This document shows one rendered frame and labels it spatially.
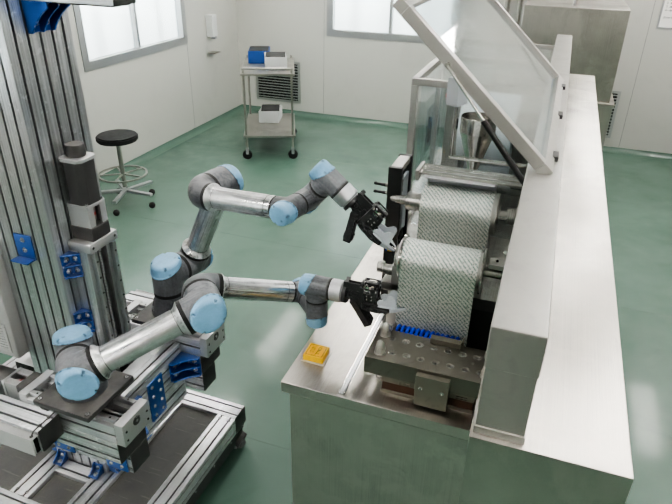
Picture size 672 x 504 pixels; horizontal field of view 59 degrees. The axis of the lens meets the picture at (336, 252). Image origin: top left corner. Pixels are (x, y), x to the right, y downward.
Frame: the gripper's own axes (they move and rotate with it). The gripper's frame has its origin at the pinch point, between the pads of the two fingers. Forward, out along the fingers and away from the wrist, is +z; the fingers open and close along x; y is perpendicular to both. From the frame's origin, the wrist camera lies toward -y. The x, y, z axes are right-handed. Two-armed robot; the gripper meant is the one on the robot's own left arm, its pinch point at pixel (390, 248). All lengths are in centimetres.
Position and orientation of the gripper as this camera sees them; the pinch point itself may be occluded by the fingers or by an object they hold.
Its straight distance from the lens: 192.5
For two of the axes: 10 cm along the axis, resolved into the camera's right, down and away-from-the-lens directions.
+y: 6.1, -5.6, -5.5
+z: 7.1, 7.0, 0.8
